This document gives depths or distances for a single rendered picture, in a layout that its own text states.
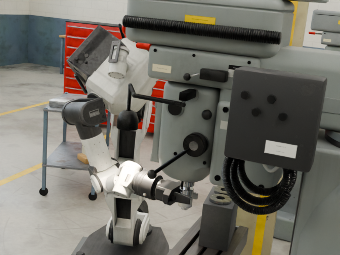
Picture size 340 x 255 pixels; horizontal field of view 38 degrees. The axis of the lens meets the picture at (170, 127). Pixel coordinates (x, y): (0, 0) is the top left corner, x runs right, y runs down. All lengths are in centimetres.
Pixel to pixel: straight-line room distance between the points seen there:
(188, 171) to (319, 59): 51
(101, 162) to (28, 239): 214
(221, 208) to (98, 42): 82
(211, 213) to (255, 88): 97
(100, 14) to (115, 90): 1014
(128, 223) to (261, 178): 123
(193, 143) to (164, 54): 27
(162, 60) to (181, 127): 21
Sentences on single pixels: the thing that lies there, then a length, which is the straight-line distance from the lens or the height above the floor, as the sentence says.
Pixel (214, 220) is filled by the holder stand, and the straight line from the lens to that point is 202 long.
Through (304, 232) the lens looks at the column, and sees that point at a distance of 141.
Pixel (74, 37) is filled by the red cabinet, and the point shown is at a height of 125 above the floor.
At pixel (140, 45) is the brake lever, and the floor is 170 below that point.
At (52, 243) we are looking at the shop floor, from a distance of 396.
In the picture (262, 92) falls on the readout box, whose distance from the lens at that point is 112.
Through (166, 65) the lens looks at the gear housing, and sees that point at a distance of 145.
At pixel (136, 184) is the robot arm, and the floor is 125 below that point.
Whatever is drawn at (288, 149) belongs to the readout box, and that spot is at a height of 156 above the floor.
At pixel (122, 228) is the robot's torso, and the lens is 254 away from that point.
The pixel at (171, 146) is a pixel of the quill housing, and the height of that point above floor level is 143.
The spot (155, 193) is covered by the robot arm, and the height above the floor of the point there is 123.
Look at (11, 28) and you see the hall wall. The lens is 1266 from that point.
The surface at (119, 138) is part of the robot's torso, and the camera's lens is 234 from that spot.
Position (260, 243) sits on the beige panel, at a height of 30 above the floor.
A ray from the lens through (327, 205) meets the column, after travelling 137.
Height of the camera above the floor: 186
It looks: 14 degrees down
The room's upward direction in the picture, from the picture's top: 5 degrees clockwise
